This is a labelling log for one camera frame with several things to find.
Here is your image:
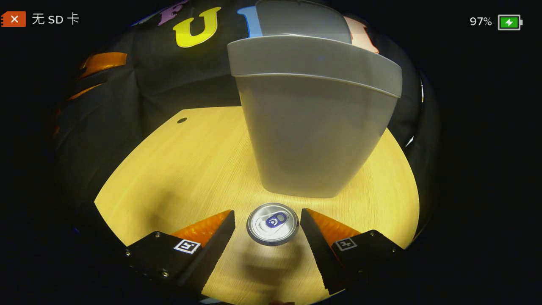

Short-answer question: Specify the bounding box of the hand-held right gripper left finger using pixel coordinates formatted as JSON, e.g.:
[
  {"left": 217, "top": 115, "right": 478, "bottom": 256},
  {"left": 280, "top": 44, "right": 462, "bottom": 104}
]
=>
[{"left": 125, "top": 209, "right": 236, "bottom": 293}]

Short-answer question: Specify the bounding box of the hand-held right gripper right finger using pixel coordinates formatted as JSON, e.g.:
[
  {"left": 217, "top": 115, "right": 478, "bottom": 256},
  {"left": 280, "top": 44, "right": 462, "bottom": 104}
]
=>
[{"left": 300, "top": 208, "right": 405, "bottom": 296}]

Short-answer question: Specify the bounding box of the blue pop can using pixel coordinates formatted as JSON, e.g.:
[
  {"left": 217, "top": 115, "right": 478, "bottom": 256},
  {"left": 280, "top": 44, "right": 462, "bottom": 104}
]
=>
[{"left": 246, "top": 202, "right": 300, "bottom": 247}]

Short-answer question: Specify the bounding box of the white desktop garbage bin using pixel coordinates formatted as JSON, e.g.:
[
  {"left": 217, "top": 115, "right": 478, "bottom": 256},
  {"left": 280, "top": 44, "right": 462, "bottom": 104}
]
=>
[{"left": 227, "top": 0, "right": 403, "bottom": 199}]

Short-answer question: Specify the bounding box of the wooden desktop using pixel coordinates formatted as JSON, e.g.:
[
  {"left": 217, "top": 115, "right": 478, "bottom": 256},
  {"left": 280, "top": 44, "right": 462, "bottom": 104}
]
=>
[{"left": 94, "top": 106, "right": 420, "bottom": 305}]

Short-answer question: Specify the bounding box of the black backdrop cloth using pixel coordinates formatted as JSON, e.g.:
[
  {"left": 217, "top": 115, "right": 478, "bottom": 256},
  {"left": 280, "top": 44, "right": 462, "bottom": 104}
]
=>
[{"left": 53, "top": 0, "right": 441, "bottom": 212}]

